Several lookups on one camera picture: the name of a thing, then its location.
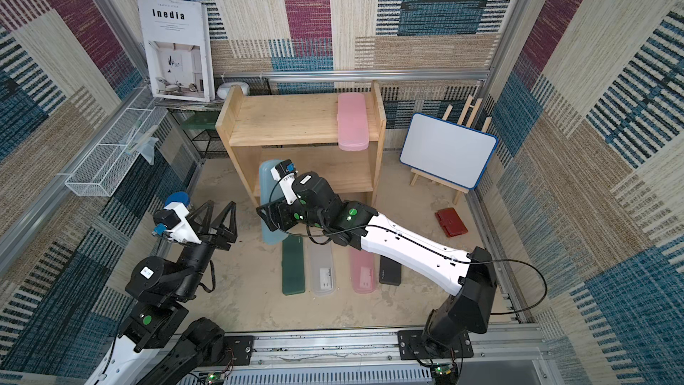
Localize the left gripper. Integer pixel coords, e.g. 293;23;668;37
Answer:
172;200;234;302

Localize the light blue pencil case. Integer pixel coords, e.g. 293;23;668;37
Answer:
258;160;288;245

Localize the dark green pencil case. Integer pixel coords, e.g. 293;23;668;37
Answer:
281;236;306;296

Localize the clear frosted pencil case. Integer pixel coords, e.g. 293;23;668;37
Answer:
308;243;336;297

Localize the translucent pink pencil case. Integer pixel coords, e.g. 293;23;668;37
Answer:
349;249;377;294

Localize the black pencil case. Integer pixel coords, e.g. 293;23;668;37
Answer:
379;256;402;286

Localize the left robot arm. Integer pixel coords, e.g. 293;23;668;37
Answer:
87;201;238;384

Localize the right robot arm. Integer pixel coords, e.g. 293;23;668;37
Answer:
256;161;498;355

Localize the wooden two-tier shelf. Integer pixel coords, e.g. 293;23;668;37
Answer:
216;81;387;206

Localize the pink opaque pencil case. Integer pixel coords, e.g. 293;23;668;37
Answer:
337;93;370;152

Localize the blue-lidded clear jar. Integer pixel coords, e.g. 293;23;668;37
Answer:
164;192;191;209

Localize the green tray on stand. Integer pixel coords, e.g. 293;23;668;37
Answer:
181;112;219;131

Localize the white round device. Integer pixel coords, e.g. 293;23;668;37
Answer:
216;81;251;101

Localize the red wallet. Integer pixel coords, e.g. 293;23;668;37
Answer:
435;208;468;237

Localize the Inedia magazine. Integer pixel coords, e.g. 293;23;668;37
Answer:
137;0;216;103

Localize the blue-framed whiteboard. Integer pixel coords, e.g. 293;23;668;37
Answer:
400;113;499;190

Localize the small wooden easel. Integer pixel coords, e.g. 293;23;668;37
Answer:
410;96;483;206

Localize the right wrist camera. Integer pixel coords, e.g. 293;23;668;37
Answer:
271;160;297;205

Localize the white wire basket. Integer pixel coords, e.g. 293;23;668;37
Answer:
65;108;167;197

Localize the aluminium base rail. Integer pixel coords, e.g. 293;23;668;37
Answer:
87;325;568;385

